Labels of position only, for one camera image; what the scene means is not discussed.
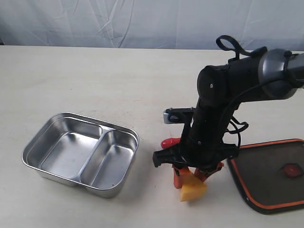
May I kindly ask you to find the red toy sausage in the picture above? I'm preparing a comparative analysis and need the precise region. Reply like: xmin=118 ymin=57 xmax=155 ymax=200
xmin=161 ymin=138 xmax=181 ymax=149

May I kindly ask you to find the yellow toy cheese wedge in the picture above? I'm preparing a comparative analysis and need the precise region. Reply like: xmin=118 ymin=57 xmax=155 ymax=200
xmin=180 ymin=175 xmax=207 ymax=201

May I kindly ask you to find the dark transparent lunch box lid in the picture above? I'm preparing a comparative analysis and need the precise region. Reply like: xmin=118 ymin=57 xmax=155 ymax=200
xmin=227 ymin=139 xmax=304 ymax=215

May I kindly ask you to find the black and grey right robot arm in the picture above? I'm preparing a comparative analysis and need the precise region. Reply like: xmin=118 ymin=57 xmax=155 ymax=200
xmin=152 ymin=47 xmax=304 ymax=181

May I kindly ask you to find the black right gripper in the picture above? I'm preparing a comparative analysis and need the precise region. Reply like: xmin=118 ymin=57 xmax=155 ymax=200
xmin=152 ymin=122 xmax=239 ymax=189

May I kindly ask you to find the steel two-compartment lunch box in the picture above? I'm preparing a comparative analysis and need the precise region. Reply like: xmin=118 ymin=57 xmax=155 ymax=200
xmin=21 ymin=113 xmax=140 ymax=198

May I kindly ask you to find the blue-grey backdrop cloth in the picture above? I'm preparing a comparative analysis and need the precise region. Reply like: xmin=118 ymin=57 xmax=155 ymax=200
xmin=0 ymin=0 xmax=304 ymax=50

